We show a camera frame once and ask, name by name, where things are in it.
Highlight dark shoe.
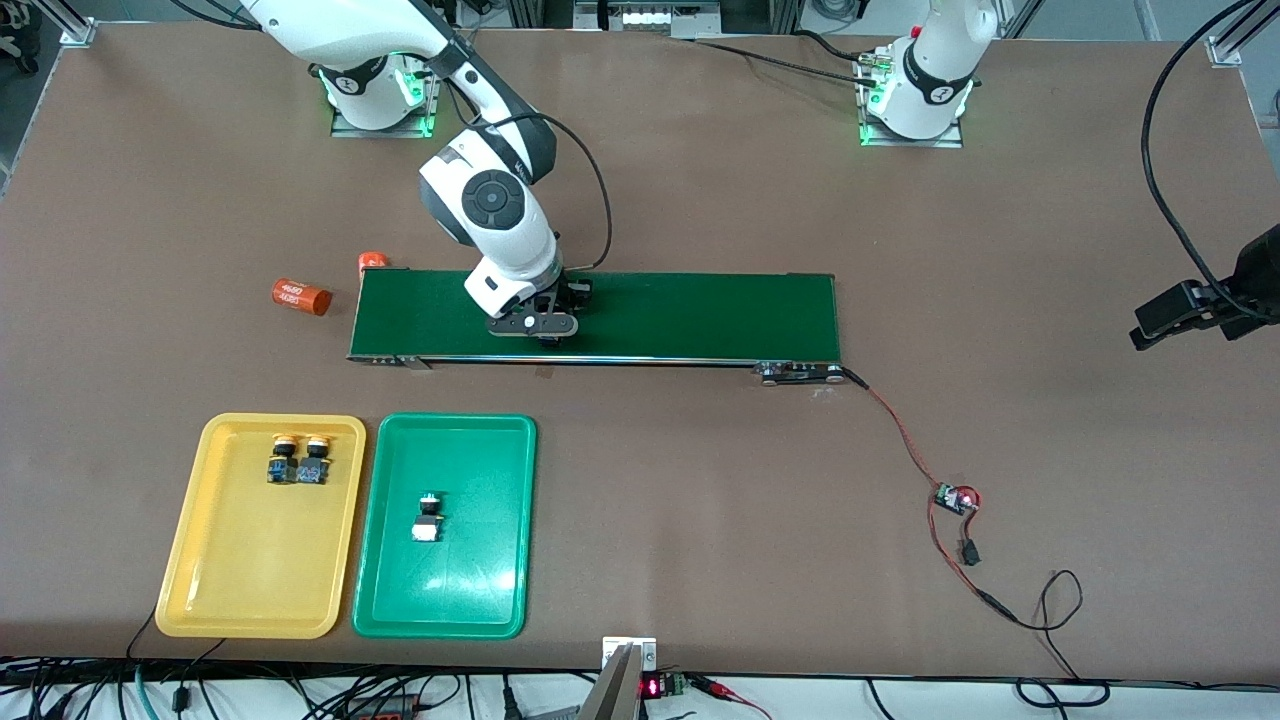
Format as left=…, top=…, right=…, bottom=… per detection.
left=0, top=25, right=43, bottom=75

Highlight thin red wire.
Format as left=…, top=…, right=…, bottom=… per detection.
left=927, top=495, right=1001, bottom=606

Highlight black cable on table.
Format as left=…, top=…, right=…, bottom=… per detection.
left=690, top=28, right=881, bottom=89

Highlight silver lit device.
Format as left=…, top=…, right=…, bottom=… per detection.
left=573, top=0, right=723, bottom=41

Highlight red clip leads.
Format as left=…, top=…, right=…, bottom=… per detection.
left=690, top=676, right=773, bottom=720

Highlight yellow plastic tray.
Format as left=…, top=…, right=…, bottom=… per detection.
left=154, top=412, right=368, bottom=641

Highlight aluminium frame post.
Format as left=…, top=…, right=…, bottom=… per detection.
left=1205, top=0, right=1280, bottom=68
left=30, top=0, right=98, bottom=48

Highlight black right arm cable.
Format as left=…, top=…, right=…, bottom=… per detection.
left=440, top=30, right=613, bottom=271

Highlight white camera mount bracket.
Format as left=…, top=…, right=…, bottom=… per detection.
left=602, top=637, right=658, bottom=673

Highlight thin black looped cable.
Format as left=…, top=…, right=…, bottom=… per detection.
left=985, top=568, right=1113, bottom=709

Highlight grey metal mount bar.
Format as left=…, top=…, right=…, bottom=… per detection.
left=578, top=645, right=641, bottom=720

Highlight green plastic tray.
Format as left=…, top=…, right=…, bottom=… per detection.
left=351, top=412, right=538, bottom=641

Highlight yellow push button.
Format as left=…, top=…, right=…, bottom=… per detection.
left=298, top=434, right=333, bottom=488
left=265, top=433, right=301, bottom=487

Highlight green conveyor belt unit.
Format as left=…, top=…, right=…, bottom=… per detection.
left=346, top=267, right=849, bottom=387

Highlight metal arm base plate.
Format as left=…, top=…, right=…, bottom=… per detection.
left=330, top=28, right=443, bottom=139
left=855, top=50, right=966, bottom=149

